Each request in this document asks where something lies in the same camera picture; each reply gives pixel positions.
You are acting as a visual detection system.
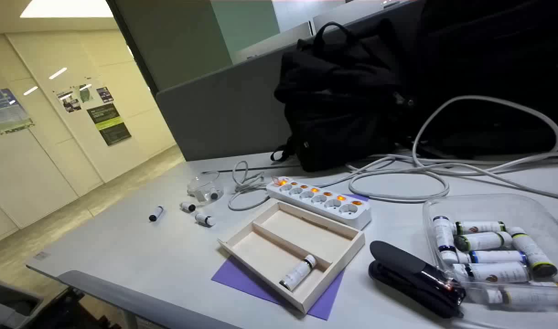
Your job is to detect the white paint tube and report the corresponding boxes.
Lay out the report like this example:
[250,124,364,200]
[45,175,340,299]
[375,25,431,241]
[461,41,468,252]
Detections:
[431,213,459,264]
[453,219,506,235]
[479,283,558,310]
[450,261,530,285]
[468,248,530,264]
[506,224,558,279]
[453,230,515,254]

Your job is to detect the white power strip orange switches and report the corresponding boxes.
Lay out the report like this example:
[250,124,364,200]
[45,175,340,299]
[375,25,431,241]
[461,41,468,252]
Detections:
[265,175,373,232]

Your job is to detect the ceiling light panel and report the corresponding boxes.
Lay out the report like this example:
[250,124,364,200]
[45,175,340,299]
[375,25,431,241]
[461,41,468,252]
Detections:
[18,0,115,20]

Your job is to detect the gray cable bundle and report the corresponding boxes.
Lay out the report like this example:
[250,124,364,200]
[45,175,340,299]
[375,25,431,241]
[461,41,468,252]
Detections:
[349,149,558,204]

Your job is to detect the black backpack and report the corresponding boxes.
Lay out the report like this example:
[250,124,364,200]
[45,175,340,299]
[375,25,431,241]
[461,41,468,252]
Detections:
[268,20,415,173]

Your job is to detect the dark office chair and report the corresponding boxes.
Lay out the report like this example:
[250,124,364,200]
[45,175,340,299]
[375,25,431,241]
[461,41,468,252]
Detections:
[0,266,118,329]

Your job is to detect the small vial with dark cap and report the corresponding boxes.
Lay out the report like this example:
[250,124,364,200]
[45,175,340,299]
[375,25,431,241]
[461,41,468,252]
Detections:
[146,204,166,222]

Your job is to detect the wooden divided tray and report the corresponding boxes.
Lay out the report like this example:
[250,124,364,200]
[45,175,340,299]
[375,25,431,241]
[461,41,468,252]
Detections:
[217,199,367,316]

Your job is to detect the thick white cable loop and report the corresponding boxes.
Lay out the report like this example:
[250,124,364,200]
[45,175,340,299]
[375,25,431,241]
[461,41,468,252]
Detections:
[345,153,451,206]

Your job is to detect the purple paper sheet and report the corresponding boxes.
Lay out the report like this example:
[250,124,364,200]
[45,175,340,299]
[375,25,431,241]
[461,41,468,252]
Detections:
[210,254,347,323]

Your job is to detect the black and green poster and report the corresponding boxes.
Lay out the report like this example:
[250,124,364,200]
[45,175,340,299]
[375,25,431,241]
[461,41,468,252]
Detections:
[98,120,133,147]
[85,102,122,126]

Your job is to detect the long white arched cable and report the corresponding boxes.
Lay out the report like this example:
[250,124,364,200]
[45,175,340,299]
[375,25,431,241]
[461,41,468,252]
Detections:
[409,93,558,173]

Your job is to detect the clear plastic cup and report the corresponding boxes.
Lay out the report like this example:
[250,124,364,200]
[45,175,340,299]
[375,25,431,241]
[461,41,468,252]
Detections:
[184,171,225,204]

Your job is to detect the black stapler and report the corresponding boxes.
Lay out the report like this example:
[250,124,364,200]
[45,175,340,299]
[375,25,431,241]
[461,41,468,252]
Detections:
[367,239,468,319]

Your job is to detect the clear plastic container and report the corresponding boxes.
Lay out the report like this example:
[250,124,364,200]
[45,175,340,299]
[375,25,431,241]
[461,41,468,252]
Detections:
[420,191,558,329]

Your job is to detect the thin white coiled cable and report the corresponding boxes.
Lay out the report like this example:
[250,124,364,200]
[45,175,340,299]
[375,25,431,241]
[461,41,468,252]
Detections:
[226,158,272,213]

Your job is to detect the gray desk partition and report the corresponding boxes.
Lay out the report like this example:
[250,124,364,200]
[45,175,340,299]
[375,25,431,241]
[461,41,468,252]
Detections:
[153,45,301,162]

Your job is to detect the white tube with dark cap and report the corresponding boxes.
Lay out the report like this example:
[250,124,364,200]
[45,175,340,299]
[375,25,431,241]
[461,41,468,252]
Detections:
[278,252,320,292]

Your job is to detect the blue wall poster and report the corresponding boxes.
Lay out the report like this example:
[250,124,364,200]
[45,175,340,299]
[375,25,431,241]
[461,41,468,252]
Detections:
[0,87,34,137]

